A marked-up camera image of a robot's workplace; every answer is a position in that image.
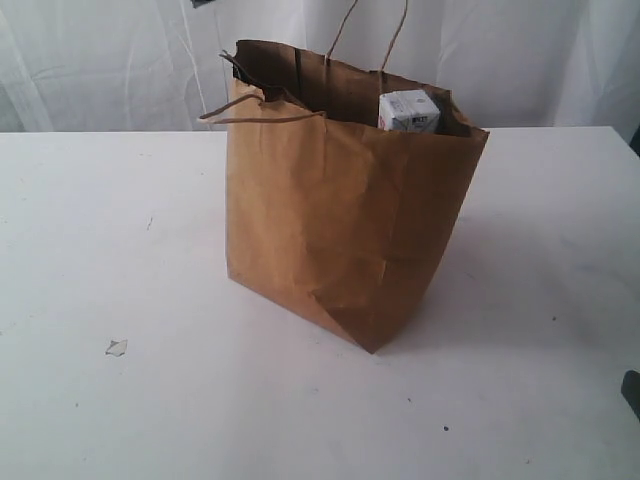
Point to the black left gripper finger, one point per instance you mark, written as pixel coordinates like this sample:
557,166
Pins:
630,390

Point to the brown paper bag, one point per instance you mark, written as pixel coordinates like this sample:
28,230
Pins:
328,216

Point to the small white milk carton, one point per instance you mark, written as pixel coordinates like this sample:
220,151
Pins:
408,111

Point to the dark blue pasta packet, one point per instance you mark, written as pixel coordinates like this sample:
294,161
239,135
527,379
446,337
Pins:
200,3

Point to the small torn paper scrap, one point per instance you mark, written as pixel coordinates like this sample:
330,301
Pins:
117,348

